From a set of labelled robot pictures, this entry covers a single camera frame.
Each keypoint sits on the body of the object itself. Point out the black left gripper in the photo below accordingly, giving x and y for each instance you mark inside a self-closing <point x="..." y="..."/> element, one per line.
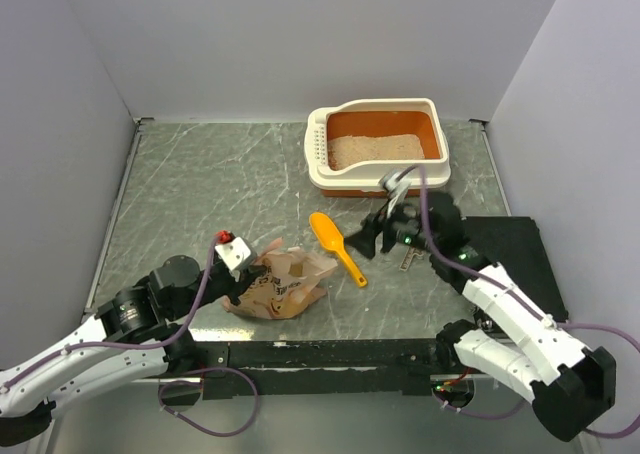
<point x="245" y="280"/>

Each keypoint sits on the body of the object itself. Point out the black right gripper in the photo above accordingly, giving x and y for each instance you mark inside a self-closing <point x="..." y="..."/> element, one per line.
<point x="364" y="239"/>

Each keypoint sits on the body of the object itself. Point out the yellow litter scoop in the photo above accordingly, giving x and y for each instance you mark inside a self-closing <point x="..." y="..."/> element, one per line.
<point x="332" y="240"/>

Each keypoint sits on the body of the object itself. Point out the pink cat litter bag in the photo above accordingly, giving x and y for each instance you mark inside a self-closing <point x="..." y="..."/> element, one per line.
<point x="291" y="283"/>

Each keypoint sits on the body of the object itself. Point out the white orange litter box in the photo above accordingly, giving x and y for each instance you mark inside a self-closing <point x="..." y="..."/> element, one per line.
<point x="374" y="118"/>

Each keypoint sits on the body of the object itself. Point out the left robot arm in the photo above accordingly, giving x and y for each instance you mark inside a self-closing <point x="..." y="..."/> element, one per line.
<point x="142" y="332"/>

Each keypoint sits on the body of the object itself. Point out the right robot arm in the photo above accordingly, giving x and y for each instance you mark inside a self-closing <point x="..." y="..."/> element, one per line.
<point x="568" y="384"/>

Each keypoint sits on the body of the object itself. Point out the beige cat litter pile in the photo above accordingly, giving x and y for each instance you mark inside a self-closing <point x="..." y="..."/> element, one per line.
<point x="346" y="151"/>

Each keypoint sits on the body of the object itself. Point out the black case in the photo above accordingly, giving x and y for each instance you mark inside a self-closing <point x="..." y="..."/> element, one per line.
<point x="515" y="243"/>

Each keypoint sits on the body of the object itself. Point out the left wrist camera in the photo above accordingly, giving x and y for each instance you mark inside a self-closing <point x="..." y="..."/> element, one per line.
<point x="235" y="252"/>

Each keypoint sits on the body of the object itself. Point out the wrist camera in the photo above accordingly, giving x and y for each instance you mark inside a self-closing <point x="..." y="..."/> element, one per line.
<point x="235" y="252"/>
<point x="396" y="184"/>

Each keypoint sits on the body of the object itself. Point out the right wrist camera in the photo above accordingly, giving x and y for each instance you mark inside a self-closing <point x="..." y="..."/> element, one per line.
<point x="396" y="184"/>

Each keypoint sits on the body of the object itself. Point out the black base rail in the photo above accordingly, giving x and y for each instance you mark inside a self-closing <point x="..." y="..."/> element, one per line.
<point x="407" y="366"/>

